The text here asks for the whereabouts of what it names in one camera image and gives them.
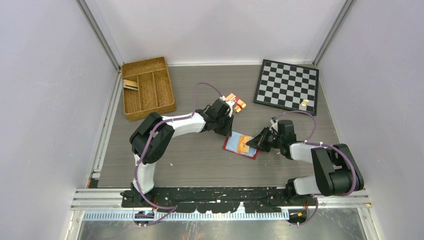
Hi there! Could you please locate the aluminium frame rail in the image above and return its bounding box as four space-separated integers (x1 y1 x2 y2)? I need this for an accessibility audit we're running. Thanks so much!
88 71 123 182

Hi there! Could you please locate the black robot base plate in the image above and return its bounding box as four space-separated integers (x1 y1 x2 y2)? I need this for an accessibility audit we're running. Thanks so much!
120 186 316 214

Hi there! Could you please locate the pale cards left in tray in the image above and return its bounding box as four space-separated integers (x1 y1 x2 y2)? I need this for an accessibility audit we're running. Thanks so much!
122 79 139 91

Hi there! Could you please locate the red and gold card box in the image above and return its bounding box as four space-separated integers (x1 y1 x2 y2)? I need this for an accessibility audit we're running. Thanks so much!
225 93 247 113

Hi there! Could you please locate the black and white chessboard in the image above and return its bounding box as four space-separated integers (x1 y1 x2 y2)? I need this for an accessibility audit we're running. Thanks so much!
253 59 320 116

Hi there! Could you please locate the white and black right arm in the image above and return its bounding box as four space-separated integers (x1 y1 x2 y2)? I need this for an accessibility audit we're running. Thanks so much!
246 120 365 205

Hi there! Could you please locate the red leather card holder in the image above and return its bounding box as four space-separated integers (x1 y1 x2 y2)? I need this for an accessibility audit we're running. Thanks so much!
222 131 259 160

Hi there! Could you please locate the small wooden chess piece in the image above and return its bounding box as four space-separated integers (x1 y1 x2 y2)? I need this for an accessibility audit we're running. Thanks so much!
300 99 309 107

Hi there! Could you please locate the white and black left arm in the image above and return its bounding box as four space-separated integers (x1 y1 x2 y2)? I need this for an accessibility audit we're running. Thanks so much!
129 97 236 207

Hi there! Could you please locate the woven wicker divided tray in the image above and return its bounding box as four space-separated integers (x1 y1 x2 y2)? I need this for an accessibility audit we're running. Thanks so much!
121 56 177 122

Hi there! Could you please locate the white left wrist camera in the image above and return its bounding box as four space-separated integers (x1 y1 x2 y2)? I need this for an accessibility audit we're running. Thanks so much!
219 95 236 117

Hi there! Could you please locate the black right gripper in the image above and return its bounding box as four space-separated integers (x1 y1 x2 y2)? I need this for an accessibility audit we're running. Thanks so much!
246 126 284 153

